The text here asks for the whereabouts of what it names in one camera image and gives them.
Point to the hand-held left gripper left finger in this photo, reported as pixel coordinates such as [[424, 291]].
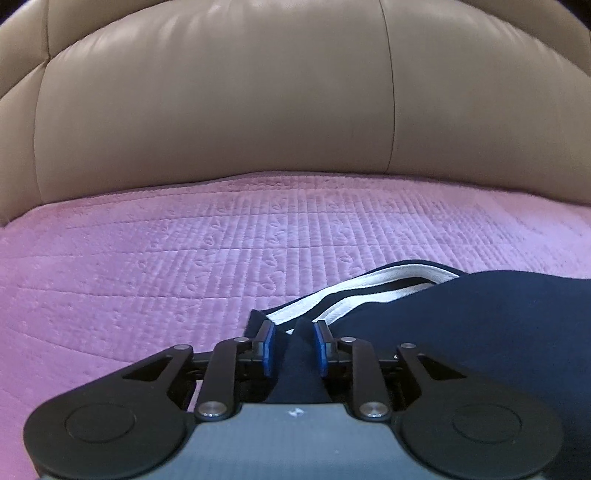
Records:
[[268, 351]]

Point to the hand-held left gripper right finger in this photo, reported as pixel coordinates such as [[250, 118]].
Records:
[[321, 351]]

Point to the navy hoodie with white stripes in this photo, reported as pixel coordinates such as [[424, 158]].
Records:
[[508, 323]]

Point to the pink quilted bedspread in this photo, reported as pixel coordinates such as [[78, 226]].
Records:
[[138, 267]]

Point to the beige padded headboard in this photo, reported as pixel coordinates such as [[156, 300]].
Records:
[[221, 92]]

